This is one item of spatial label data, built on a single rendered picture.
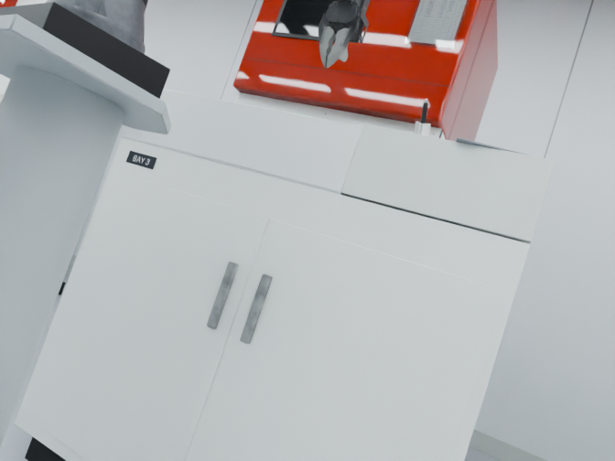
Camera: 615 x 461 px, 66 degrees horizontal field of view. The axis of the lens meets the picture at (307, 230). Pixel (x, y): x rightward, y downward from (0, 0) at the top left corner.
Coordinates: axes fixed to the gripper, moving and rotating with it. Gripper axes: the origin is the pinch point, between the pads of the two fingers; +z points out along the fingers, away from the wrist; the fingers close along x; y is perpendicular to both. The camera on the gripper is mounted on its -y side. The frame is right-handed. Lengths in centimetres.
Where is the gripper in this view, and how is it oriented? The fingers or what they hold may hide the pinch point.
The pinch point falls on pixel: (326, 59)
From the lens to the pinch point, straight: 111.1
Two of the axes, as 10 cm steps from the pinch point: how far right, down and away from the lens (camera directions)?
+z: -3.2, 9.4, -0.7
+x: -8.7, -2.7, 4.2
